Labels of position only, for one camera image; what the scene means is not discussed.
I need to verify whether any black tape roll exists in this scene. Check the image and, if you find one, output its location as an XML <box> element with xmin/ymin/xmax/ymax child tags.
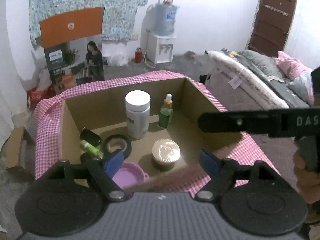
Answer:
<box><xmin>101</xmin><ymin>134</ymin><xmax>132</xmax><ymax>159</ymax></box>

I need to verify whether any green lip balm tube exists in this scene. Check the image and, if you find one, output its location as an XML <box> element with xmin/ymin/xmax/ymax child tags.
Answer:
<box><xmin>80</xmin><ymin>140</ymin><xmax>104</xmax><ymax>159</ymax></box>

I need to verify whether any purple round lid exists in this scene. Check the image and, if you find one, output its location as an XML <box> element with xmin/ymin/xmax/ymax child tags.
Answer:
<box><xmin>113</xmin><ymin>163</ymin><xmax>149</xmax><ymax>189</ymax></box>

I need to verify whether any black oval case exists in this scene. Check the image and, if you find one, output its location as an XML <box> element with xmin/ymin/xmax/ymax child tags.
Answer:
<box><xmin>80</xmin><ymin>127</ymin><xmax>101</xmax><ymax>147</ymax></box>

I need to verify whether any gold lid dark jar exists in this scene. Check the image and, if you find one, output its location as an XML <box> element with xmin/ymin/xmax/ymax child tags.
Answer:
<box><xmin>151</xmin><ymin>139</ymin><xmax>181</xmax><ymax>170</ymax></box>

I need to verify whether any white supplement bottle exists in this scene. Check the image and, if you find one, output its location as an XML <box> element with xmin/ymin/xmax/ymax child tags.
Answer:
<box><xmin>125</xmin><ymin>90</ymin><xmax>151</xmax><ymax>139</ymax></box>

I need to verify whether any green dropper bottle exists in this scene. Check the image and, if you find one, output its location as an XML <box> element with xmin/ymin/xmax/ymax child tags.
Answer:
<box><xmin>158</xmin><ymin>94</ymin><xmax>174</xmax><ymax>128</ymax></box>

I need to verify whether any person's right hand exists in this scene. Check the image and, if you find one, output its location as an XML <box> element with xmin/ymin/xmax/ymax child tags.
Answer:
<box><xmin>293</xmin><ymin>151</ymin><xmax>320</xmax><ymax>204</ymax></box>

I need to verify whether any pink pillow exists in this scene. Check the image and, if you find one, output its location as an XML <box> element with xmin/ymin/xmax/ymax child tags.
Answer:
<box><xmin>274</xmin><ymin>51</ymin><xmax>313</xmax><ymax>104</ymax></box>

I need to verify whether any brown cardboard box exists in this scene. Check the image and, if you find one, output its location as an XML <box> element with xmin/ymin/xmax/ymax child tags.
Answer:
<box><xmin>59</xmin><ymin>77</ymin><xmax>242</xmax><ymax>189</ymax></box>

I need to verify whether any pink checkered tablecloth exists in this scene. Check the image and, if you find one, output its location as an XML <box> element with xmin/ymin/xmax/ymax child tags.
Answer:
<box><xmin>35</xmin><ymin>71</ymin><xmax>268</xmax><ymax>194</ymax></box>

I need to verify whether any bed with grey mattress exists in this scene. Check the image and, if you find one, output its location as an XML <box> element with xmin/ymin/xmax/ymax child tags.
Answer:
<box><xmin>204</xmin><ymin>50</ymin><xmax>302</xmax><ymax>111</ymax></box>

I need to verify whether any small cardboard box on floor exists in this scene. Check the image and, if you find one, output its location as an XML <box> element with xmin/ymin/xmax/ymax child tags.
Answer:
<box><xmin>4</xmin><ymin>127</ymin><xmax>35</xmax><ymax>178</ymax></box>

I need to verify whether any red snack package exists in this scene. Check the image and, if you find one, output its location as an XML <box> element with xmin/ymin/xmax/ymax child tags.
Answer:
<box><xmin>27</xmin><ymin>86</ymin><xmax>56</xmax><ymax>109</ymax></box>

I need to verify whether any red thermos bottle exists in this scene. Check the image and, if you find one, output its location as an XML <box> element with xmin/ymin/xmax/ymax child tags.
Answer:
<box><xmin>135</xmin><ymin>48</ymin><xmax>143</xmax><ymax>63</ymax></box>

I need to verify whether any white water dispenser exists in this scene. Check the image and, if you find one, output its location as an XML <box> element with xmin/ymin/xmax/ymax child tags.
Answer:
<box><xmin>146</xmin><ymin>32</ymin><xmax>176</xmax><ymax>64</ymax></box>

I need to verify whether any brown wooden door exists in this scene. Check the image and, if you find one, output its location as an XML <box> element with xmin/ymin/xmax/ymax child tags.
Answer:
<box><xmin>247</xmin><ymin>0</ymin><xmax>297</xmax><ymax>56</ymax></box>

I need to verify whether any white curtain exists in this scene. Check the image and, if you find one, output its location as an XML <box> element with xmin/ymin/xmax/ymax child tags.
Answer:
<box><xmin>1</xmin><ymin>0</ymin><xmax>27</xmax><ymax>146</ymax></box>

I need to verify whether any orange Philips box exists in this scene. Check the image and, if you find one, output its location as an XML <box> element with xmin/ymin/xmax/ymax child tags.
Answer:
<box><xmin>37</xmin><ymin>7</ymin><xmax>104</xmax><ymax>94</ymax></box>

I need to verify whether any blue water jug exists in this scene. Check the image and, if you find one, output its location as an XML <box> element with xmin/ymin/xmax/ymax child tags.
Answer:
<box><xmin>153</xmin><ymin>3</ymin><xmax>179</xmax><ymax>36</ymax></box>

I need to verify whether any floral blue hanging cloth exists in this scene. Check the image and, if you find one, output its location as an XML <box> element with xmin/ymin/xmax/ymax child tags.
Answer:
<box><xmin>29</xmin><ymin>0</ymin><xmax>148</xmax><ymax>45</ymax></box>

